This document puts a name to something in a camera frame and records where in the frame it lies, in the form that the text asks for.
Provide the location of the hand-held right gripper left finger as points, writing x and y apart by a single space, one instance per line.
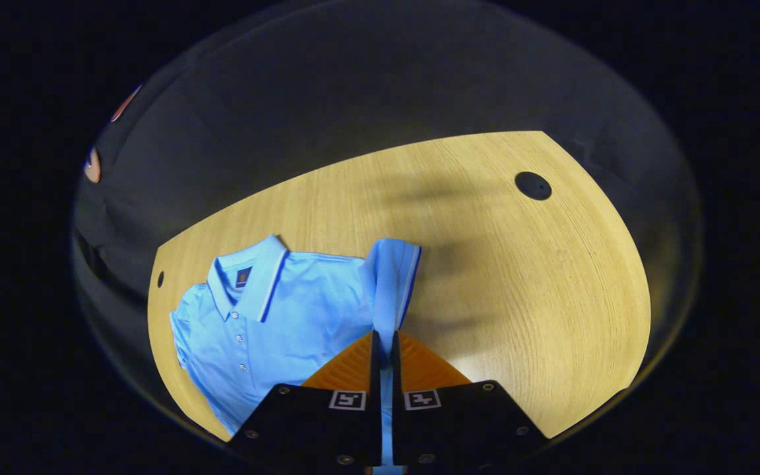
376 376

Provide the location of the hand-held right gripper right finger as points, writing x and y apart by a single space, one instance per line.
396 376

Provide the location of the light blue T-shirt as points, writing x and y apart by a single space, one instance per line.
301 310

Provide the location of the round black table grommet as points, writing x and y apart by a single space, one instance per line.
533 185
160 279

